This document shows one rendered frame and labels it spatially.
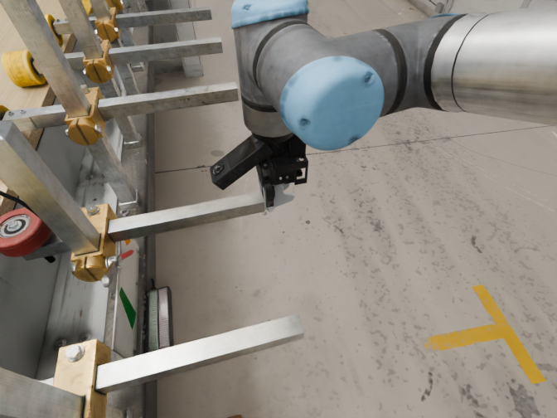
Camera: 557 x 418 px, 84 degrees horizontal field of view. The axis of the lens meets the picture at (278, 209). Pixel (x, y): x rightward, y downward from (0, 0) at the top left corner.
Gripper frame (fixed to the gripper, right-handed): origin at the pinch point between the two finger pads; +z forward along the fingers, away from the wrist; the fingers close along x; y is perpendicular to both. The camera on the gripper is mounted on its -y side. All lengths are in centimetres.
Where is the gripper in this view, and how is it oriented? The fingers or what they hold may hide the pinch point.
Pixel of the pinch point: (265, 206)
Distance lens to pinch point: 63.3
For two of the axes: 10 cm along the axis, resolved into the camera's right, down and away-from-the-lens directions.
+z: 0.2, 6.4, 7.7
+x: -2.5, -7.4, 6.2
